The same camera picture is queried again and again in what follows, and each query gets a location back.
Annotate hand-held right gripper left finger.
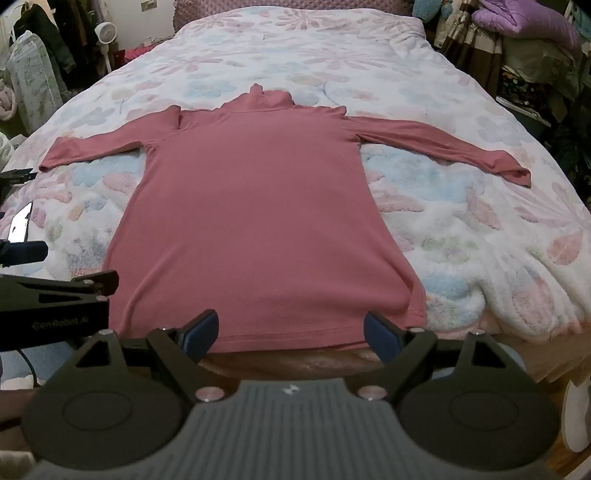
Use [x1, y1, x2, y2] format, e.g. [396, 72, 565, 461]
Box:
[65, 308, 229, 407]

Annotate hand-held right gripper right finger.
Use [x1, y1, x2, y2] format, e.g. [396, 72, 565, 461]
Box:
[356, 312, 529, 407]

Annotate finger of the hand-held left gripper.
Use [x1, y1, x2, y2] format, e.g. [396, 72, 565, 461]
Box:
[0, 270, 120, 304]
[0, 169, 39, 186]

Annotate pink turtleneck shirt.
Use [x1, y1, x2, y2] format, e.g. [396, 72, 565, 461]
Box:
[38, 84, 533, 356]

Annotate dark hanging clothes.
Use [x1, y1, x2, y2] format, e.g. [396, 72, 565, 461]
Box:
[11, 0, 100, 90]

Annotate smartphone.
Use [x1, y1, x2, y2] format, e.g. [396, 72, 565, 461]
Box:
[8, 202, 34, 243]

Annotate dark blue cylinder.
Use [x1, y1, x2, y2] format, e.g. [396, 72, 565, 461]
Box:
[0, 241, 49, 268]

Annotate pink knotted cushion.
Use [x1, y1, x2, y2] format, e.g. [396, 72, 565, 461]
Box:
[0, 87, 18, 123]

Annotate hanging light floral garment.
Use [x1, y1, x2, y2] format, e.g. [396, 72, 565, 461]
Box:
[7, 30, 64, 124]

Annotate pale pink bed sheet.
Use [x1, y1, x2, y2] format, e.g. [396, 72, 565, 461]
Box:
[198, 318, 591, 386]

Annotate floral fleece blanket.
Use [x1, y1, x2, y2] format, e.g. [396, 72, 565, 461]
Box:
[0, 7, 591, 344]

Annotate white standing fan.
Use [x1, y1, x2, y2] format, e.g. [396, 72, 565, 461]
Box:
[92, 22, 118, 77]

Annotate white slipper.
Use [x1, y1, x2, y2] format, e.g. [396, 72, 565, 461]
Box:
[560, 373, 591, 454]

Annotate brown checked cloth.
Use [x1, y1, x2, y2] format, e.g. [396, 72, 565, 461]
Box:
[441, 18, 505, 100]

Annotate pink textured pillow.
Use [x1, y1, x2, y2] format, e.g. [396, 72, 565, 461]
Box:
[172, 0, 419, 29]

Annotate teal plush toy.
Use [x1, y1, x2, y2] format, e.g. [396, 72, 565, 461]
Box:
[412, 0, 455, 23]

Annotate purple quilt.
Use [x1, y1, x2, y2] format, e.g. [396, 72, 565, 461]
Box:
[470, 0, 583, 52]

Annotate black cable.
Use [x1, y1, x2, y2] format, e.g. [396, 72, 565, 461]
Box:
[17, 348, 43, 386]

